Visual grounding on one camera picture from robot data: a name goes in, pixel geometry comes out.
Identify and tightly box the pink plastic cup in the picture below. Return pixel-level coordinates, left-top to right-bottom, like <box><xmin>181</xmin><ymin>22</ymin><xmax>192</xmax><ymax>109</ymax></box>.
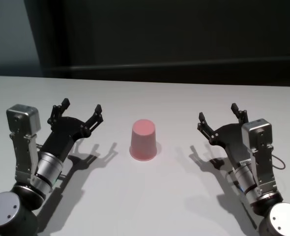
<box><xmin>129</xmin><ymin>118</ymin><xmax>158</xmax><ymax>162</ymax></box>

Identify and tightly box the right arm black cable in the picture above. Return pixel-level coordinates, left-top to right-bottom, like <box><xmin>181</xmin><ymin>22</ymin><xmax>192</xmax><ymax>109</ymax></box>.
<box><xmin>271</xmin><ymin>154</ymin><xmax>286</xmax><ymax>170</ymax></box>

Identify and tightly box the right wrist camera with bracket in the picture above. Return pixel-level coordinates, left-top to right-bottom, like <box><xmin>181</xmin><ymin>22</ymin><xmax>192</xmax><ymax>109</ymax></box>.
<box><xmin>241</xmin><ymin>118</ymin><xmax>278</xmax><ymax>196</ymax></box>

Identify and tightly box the dark grey backdrop panel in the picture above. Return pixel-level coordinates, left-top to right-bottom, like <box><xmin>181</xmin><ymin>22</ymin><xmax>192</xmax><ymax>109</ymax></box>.
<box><xmin>53</xmin><ymin>0</ymin><xmax>290</xmax><ymax>68</ymax></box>

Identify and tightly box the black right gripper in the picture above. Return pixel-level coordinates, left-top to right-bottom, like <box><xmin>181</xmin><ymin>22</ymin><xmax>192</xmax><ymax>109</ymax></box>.
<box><xmin>197</xmin><ymin>102</ymin><xmax>252</xmax><ymax>169</ymax></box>

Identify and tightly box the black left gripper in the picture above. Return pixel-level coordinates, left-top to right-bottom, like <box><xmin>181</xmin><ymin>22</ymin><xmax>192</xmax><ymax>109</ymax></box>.
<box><xmin>41</xmin><ymin>98</ymin><xmax>104</xmax><ymax>162</ymax></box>

